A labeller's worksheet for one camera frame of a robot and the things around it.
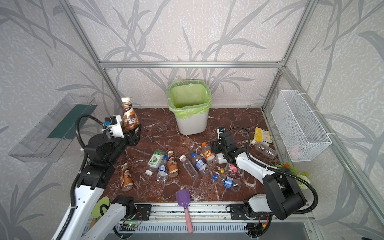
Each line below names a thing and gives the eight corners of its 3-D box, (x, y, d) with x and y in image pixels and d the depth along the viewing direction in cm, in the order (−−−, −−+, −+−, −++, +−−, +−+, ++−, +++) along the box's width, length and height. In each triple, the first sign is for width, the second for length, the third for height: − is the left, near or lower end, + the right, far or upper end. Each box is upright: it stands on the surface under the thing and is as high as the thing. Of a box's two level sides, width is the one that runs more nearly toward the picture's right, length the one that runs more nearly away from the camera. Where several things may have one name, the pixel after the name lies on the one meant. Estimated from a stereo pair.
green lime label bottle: (148, 167, 91) (146, 164, 88) (156, 151, 98) (154, 148, 95) (158, 170, 90) (156, 167, 87) (165, 153, 97) (164, 150, 94)
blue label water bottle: (206, 180, 86) (206, 177, 81) (189, 159, 94) (188, 155, 90) (212, 175, 88) (213, 171, 84) (196, 154, 96) (195, 150, 92)
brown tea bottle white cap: (169, 178, 86) (168, 175, 82) (168, 153, 96) (167, 149, 93) (178, 176, 87) (177, 173, 83) (177, 151, 97) (176, 148, 93)
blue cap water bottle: (157, 184, 84) (155, 181, 80) (162, 158, 94) (160, 154, 90) (167, 184, 84) (165, 181, 80) (171, 158, 94) (169, 154, 90)
